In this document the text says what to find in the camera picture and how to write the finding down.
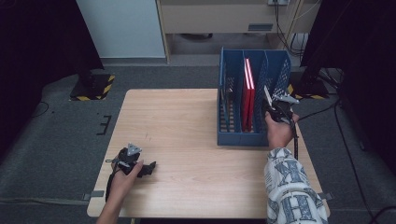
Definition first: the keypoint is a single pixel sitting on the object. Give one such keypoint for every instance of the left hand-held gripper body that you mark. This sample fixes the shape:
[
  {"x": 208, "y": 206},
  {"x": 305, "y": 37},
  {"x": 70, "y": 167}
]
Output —
[{"x": 134, "y": 149}]

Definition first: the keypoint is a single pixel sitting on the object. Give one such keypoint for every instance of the blue plastic file rack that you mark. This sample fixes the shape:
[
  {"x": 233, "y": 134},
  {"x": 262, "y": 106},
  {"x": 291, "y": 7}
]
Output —
[{"x": 232, "y": 62}]

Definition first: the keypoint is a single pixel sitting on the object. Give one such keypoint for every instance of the beige wooden cabinet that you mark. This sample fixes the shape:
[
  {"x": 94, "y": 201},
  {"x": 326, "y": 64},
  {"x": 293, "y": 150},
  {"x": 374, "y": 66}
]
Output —
[{"x": 211, "y": 17}]

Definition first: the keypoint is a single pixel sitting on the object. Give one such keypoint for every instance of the white partition panel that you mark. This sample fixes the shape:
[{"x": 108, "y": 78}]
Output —
[{"x": 121, "y": 28}]

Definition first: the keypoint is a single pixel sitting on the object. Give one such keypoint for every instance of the striped black stand base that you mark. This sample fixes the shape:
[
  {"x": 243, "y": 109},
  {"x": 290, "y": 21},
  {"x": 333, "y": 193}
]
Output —
[
  {"x": 90, "y": 87},
  {"x": 311, "y": 88}
]

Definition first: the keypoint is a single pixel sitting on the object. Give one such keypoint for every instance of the person's right hand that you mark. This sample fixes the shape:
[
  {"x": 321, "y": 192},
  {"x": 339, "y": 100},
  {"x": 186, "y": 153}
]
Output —
[{"x": 280, "y": 135}]

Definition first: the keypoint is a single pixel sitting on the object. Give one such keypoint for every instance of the white book with green leaf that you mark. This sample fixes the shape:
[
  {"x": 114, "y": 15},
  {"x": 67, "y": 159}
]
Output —
[{"x": 267, "y": 95}]

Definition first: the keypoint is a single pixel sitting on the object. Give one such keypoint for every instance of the person's left hand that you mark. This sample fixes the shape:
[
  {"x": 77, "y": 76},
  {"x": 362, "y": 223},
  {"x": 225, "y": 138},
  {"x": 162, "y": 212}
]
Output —
[{"x": 123, "y": 186}]

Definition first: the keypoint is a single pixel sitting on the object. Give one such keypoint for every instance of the black curtain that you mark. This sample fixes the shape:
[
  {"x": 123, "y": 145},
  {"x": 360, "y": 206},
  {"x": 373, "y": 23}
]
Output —
[
  {"x": 37, "y": 46},
  {"x": 367, "y": 46}
]

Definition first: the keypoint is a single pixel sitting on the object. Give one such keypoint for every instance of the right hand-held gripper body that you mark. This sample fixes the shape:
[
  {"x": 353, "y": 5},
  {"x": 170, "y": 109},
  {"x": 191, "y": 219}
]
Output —
[{"x": 285, "y": 99}]

